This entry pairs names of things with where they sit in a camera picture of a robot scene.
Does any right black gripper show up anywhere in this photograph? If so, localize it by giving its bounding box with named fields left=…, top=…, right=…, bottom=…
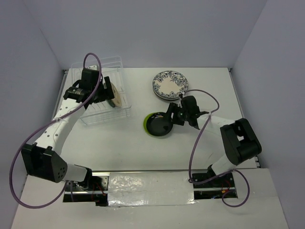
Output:
left=161, top=102, right=190, bottom=126

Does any beige plate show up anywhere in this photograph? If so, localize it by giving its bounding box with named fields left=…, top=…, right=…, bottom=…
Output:
left=111, top=83, right=122, bottom=107

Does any white pink plate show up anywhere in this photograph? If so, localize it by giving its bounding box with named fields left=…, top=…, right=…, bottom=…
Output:
left=153, top=89, right=186, bottom=101

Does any dark green plate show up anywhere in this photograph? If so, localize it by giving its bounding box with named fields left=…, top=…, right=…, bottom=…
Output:
left=150, top=113, right=173, bottom=136

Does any dark patterned plate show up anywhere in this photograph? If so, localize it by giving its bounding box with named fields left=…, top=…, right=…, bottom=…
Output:
left=152, top=70, right=189, bottom=93

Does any lime green plate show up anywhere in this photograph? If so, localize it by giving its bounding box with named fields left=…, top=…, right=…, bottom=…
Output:
left=143, top=112, right=167, bottom=137

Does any teal green plate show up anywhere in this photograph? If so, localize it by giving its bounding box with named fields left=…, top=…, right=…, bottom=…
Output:
left=107, top=99, right=116, bottom=108

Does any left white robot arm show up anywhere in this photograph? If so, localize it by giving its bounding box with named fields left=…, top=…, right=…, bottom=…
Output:
left=21, top=68, right=114, bottom=190

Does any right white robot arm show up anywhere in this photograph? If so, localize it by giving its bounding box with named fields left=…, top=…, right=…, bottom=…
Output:
left=165, top=95, right=262, bottom=187

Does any silver foil tape patch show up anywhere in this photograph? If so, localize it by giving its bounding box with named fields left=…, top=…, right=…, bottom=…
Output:
left=108, top=172, right=195, bottom=207

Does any white wire dish rack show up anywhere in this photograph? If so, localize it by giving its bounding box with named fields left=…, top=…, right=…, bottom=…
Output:
left=80, top=56, right=132, bottom=125

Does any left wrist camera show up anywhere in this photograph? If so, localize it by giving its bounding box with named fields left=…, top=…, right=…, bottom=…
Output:
left=88, top=65, right=99, bottom=71

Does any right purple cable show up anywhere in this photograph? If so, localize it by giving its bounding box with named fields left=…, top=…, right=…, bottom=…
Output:
left=178, top=89, right=251, bottom=208

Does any purple cable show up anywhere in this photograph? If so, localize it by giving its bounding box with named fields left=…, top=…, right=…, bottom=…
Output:
left=9, top=52, right=102, bottom=209
left=178, top=89, right=251, bottom=208

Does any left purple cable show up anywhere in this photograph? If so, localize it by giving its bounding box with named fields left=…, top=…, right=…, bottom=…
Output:
left=9, top=52, right=102, bottom=209

